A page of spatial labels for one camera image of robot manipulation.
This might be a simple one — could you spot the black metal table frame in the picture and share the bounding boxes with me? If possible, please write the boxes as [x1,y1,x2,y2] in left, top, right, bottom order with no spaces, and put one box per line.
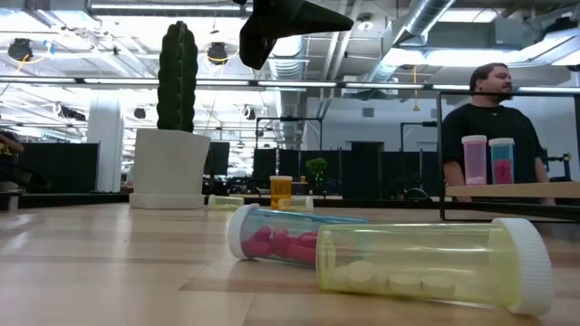
[17,192,580,224]

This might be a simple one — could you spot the large orange medicine bottle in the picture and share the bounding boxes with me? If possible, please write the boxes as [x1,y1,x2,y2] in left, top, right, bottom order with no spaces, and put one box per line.
[269,175,294,210]

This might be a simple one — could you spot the yellow bottle with white tablets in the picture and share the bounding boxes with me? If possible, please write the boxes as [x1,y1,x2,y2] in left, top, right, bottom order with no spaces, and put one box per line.
[315,216,555,317]

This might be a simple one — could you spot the black ceiling camera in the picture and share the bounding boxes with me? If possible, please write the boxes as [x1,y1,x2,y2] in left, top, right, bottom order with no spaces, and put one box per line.
[7,38,34,62]
[207,42,229,66]

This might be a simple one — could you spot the white plant pot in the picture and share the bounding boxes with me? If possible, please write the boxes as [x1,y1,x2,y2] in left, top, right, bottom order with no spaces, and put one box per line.
[129,128,212,211]

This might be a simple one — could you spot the wooden shelf board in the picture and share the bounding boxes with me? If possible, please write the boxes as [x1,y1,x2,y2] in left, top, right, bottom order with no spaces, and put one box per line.
[444,181,580,199]

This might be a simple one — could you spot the black wire shelf frame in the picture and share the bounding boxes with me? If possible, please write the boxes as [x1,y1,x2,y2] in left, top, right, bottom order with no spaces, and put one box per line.
[436,89,580,224]

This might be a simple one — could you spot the black partition panel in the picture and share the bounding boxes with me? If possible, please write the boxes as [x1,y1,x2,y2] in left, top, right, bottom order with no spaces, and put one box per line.
[203,141,443,200]
[17,141,100,195]

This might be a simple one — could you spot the white column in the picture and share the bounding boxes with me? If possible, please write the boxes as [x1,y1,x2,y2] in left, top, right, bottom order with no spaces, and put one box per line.
[86,97,126,194]

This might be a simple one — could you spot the person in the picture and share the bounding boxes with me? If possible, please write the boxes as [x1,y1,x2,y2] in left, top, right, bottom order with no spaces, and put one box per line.
[441,62,556,207]
[0,129,26,185]

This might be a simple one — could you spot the black desk stand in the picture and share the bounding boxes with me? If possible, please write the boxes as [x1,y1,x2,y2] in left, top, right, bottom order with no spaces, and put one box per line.
[543,152,573,183]

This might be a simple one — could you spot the ceiling light strip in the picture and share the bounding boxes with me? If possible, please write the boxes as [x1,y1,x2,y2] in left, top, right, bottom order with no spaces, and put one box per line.
[0,75,580,95]

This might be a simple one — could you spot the green cactus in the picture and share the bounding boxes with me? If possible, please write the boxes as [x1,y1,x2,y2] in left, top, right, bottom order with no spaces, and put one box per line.
[156,20,199,133]

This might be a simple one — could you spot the green potted plant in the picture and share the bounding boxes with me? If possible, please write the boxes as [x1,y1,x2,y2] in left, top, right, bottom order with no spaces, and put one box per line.
[304,157,329,189]

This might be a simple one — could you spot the yellow medicine bottle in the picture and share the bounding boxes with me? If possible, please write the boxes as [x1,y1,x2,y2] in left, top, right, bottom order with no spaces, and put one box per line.
[276,195,314,213]
[208,194,246,211]

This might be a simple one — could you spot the blue bottle with red pills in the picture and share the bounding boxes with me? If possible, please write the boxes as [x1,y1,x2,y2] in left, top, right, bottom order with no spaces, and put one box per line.
[226,202,369,267]
[488,137,516,186]

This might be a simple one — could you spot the black gantry frame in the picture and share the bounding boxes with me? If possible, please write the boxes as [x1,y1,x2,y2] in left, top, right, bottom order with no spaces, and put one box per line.
[255,116,324,153]

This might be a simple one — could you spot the pink medicine bottle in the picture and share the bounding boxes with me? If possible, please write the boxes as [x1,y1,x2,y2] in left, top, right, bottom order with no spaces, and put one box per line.
[460,134,488,187]

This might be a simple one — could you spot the silver ventilation duct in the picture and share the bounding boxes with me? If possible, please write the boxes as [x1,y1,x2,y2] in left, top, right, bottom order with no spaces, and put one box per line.
[260,35,309,150]
[362,0,454,85]

